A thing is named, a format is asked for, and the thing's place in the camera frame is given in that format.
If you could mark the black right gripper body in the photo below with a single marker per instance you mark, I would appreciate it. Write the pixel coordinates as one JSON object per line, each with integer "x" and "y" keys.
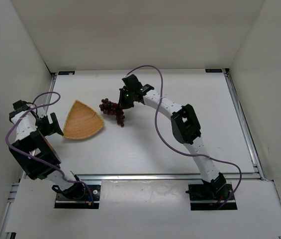
{"x": 124, "y": 102}

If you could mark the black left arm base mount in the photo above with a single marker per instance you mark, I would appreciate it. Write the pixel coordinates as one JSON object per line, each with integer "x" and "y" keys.
{"x": 85, "y": 198}

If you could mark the woven bamboo fruit bowl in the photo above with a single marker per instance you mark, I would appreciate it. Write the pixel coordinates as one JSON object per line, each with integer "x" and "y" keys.
{"x": 82, "y": 122}

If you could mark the black right corner bracket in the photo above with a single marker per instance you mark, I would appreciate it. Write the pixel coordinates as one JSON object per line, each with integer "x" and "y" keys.
{"x": 213, "y": 70}

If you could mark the aluminium front rail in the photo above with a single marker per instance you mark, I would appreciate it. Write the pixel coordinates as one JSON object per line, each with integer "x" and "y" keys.
{"x": 116, "y": 177}

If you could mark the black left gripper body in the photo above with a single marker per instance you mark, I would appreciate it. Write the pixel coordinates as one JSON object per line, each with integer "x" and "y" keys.
{"x": 54, "y": 123}

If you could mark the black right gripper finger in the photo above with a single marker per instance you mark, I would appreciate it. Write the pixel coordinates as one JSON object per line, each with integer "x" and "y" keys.
{"x": 127, "y": 104}
{"x": 120, "y": 98}

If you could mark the aluminium rail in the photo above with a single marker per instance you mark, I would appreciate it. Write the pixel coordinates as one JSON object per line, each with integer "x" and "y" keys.
{"x": 46, "y": 98}
{"x": 116, "y": 177}
{"x": 243, "y": 124}

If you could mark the aluminium right side rail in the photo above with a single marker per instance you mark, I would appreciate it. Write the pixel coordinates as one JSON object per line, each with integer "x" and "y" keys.
{"x": 243, "y": 124}

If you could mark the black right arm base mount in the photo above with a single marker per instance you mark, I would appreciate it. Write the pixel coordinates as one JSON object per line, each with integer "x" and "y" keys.
{"x": 202, "y": 199}

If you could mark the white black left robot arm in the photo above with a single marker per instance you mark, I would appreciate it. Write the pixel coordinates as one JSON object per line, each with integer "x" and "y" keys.
{"x": 28, "y": 144}

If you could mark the aluminium left side rail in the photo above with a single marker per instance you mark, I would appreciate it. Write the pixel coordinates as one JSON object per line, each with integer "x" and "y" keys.
{"x": 46, "y": 98}

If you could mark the black corner bracket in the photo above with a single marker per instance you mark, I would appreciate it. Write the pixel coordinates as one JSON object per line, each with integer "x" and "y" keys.
{"x": 213, "y": 70}
{"x": 66, "y": 72}

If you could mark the black left corner bracket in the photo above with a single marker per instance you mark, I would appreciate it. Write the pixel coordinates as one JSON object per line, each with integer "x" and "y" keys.
{"x": 66, "y": 72}

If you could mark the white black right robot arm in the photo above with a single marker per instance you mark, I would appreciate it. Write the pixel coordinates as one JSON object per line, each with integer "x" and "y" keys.
{"x": 185, "y": 129}

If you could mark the dark red fake grapes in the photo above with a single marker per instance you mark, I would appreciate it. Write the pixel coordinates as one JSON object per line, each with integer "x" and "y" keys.
{"x": 110, "y": 108}

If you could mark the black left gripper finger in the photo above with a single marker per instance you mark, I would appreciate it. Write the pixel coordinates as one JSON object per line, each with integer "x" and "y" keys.
{"x": 51, "y": 132}
{"x": 55, "y": 124}

